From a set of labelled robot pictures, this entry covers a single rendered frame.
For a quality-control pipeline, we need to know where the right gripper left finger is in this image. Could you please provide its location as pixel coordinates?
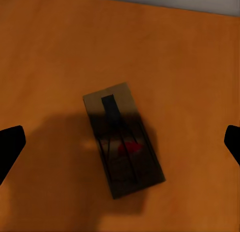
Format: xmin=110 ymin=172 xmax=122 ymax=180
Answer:
xmin=0 ymin=125 xmax=26 ymax=185

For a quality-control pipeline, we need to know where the mousetrap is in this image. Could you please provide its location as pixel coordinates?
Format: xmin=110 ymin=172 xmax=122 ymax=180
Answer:
xmin=83 ymin=82 xmax=166 ymax=200

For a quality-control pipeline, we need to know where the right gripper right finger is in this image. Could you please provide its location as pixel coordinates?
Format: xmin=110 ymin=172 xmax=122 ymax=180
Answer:
xmin=224 ymin=125 xmax=240 ymax=165

